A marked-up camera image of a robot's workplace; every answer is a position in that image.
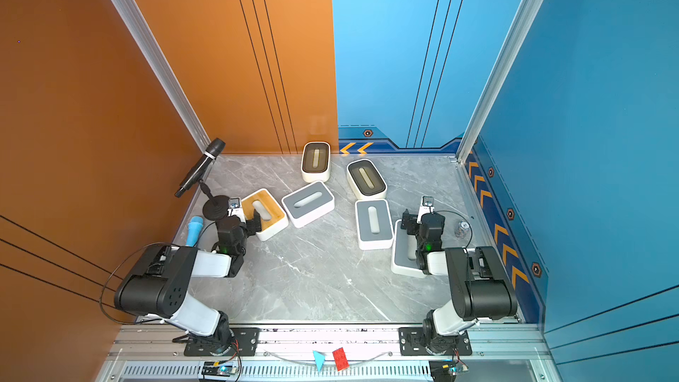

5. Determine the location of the bamboo lid tissue box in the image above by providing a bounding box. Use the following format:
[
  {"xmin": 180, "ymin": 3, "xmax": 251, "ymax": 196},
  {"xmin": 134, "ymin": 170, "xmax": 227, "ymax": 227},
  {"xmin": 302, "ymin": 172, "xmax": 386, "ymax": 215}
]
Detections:
[{"xmin": 242, "ymin": 189, "xmax": 289, "ymax": 242}]

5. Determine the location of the grey lid tissue box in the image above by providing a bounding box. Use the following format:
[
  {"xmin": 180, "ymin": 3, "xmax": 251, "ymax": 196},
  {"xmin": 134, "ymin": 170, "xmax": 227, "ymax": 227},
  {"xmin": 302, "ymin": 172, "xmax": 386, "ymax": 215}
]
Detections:
[
  {"xmin": 390, "ymin": 219, "xmax": 426, "ymax": 279},
  {"xmin": 355, "ymin": 199, "xmax": 394, "ymax": 251},
  {"xmin": 281, "ymin": 181, "xmax": 335, "ymax": 228}
]

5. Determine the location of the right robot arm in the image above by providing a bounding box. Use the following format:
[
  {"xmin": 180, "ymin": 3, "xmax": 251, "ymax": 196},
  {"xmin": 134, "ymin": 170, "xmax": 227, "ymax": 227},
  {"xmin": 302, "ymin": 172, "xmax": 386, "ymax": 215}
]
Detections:
[{"xmin": 391, "ymin": 212, "xmax": 518, "ymax": 357}]

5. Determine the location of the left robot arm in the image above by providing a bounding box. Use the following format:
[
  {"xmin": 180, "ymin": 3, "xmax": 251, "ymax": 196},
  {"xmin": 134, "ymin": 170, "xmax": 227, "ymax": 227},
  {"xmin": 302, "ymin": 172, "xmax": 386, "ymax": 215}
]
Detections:
[{"xmin": 114, "ymin": 212, "xmax": 262, "ymax": 357}]

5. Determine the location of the cream tissue box angled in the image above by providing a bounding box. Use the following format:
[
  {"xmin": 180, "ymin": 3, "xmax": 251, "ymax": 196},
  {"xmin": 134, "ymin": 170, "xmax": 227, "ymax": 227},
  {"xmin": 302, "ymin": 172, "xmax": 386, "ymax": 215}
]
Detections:
[{"xmin": 347, "ymin": 159, "xmax": 387, "ymax": 200}]

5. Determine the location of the cream tissue box rear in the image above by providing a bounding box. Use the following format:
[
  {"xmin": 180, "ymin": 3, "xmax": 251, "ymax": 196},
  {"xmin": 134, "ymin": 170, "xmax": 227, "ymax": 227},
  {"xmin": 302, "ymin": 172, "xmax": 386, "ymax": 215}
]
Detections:
[{"xmin": 301, "ymin": 141, "xmax": 331, "ymax": 183}]

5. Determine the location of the black microphone on stand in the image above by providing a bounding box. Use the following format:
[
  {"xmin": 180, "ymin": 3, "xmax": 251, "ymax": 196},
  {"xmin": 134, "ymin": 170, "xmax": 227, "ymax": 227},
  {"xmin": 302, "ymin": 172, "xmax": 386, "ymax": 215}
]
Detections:
[{"xmin": 174, "ymin": 138, "xmax": 231, "ymax": 221}]

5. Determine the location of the small clear bottle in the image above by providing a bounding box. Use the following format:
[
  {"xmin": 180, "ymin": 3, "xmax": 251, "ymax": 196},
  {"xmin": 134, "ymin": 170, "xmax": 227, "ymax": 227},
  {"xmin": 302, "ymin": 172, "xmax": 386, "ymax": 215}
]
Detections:
[{"xmin": 454, "ymin": 220, "xmax": 471, "ymax": 239}]

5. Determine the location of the blue microphone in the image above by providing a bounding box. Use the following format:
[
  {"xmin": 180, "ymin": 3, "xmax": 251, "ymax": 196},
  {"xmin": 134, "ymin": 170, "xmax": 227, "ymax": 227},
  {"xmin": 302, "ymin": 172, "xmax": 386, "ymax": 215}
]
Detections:
[{"xmin": 186, "ymin": 216, "xmax": 204, "ymax": 247}]

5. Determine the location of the left circuit board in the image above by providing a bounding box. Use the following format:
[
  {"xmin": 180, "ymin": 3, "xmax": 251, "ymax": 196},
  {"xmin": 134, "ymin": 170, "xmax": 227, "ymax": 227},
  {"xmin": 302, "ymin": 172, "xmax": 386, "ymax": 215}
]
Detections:
[{"xmin": 200, "ymin": 361, "xmax": 240, "ymax": 381}]

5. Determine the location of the circuit board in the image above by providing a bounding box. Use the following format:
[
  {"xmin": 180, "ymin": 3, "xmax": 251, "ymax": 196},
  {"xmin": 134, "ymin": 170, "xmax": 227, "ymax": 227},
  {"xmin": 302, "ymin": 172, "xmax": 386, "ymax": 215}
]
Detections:
[
  {"xmin": 200, "ymin": 361, "xmax": 240, "ymax": 381},
  {"xmin": 429, "ymin": 361, "xmax": 469, "ymax": 382}
]

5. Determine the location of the blue triangle piece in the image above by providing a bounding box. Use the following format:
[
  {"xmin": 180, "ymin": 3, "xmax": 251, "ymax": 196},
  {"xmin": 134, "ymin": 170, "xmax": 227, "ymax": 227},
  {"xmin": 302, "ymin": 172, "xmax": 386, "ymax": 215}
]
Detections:
[{"xmin": 313, "ymin": 350, "xmax": 326, "ymax": 372}]

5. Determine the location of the red block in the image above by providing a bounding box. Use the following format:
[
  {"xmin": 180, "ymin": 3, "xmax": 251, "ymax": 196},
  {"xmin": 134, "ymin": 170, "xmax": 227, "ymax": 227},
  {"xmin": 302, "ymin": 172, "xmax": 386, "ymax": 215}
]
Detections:
[{"xmin": 332, "ymin": 348, "xmax": 349, "ymax": 371}]

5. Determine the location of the right circuit board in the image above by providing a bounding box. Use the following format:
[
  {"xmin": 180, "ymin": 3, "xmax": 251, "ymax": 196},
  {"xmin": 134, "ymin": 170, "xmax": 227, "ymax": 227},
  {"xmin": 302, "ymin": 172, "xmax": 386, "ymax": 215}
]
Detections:
[{"xmin": 429, "ymin": 361, "xmax": 469, "ymax": 382}]

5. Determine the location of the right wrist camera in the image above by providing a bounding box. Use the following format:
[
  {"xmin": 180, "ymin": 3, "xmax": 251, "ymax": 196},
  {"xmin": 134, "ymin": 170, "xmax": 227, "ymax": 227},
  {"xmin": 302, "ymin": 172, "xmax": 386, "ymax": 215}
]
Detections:
[{"xmin": 417, "ymin": 196, "xmax": 435, "ymax": 224}]

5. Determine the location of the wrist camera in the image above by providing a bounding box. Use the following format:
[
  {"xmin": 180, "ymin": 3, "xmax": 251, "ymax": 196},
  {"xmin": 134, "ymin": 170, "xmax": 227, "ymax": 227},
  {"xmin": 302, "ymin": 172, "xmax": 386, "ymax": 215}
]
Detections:
[
  {"xmin": 417, "ymin": 196, "xmax": 435, "ymax": 224},
  {"xmin": 227, "ymin": 197, "xmax": 244, "ymax": 219}
]

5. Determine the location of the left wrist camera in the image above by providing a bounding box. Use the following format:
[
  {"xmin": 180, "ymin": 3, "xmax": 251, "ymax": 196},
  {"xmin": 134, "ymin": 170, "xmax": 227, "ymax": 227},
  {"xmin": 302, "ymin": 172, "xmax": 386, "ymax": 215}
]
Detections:
[{"xmin": 227, "ymin": 197, "xmax": 244, "ymax": 219}]

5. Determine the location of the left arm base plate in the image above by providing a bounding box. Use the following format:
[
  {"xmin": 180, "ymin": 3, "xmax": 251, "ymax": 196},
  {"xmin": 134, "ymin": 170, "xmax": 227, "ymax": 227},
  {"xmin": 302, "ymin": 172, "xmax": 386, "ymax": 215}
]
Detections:
[{"xmin": 183, "ymin": 326, "xmax": 261, "ymax": 358}]

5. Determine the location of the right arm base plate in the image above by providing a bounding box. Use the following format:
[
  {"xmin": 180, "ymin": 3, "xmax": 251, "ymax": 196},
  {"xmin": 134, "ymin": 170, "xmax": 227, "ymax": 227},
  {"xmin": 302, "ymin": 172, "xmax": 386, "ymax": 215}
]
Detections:
[{"xmin": 398, "ymin": 326, "xmax": 473, "ymax": 357}]

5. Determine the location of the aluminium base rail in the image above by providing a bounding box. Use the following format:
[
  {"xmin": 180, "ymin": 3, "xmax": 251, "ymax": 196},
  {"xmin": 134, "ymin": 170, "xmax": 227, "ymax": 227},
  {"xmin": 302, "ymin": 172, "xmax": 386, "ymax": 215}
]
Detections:
[{"xmin": 97, "ymin": 323, "xmax": 561, "ymax": 381}]

